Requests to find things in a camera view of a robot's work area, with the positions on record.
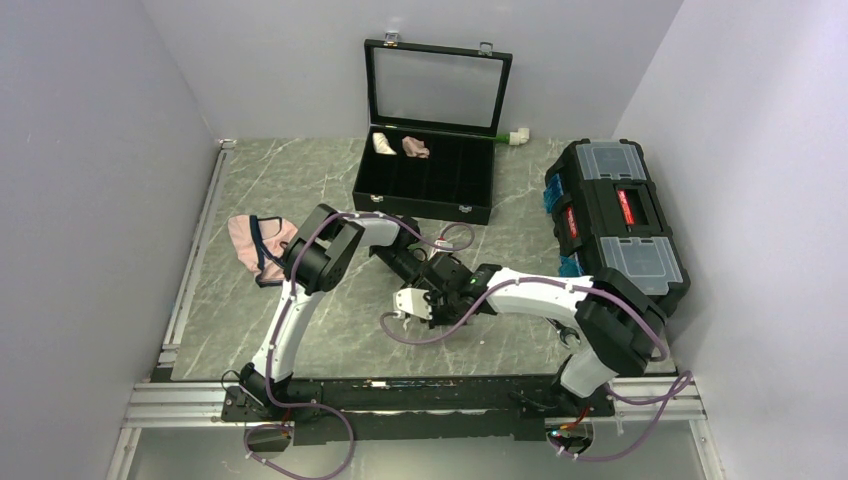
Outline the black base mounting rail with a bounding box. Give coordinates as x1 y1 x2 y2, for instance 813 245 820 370
220 374 615 446

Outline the pink underwear navy trim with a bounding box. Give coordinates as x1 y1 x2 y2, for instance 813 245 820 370
227 215 298 288

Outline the steel combination wrench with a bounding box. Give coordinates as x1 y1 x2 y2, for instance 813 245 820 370
557 326 581 350

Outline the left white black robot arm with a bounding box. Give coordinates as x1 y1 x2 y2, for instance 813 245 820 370
239 204 421 420

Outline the rolled pink underwear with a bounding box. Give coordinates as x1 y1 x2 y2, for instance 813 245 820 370
402 136 430 159

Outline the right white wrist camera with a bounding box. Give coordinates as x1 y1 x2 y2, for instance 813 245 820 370
393 287 432 321

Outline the black compartment storage box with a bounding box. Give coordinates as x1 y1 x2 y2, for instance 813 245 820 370
352 39 513 225

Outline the black plastic toolbox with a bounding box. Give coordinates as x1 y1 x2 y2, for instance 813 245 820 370
543 139 691 315

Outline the aluminium frame rail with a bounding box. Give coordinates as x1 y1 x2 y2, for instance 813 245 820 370
106 139 236 479

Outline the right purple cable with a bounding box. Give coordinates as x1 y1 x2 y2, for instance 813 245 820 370
379 278 694 464

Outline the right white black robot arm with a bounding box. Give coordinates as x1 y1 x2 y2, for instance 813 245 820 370
423 264 670 415

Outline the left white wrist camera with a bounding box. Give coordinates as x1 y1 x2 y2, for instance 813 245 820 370
433 237 456 252

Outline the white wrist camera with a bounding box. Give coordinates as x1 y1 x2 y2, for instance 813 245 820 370
433 237 456 252
393 287 432 321

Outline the rolled white underwear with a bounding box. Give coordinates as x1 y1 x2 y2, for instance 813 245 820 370
371 132 397 156

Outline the green white pipe fitting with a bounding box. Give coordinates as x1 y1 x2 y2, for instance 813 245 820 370
494 128 530 146

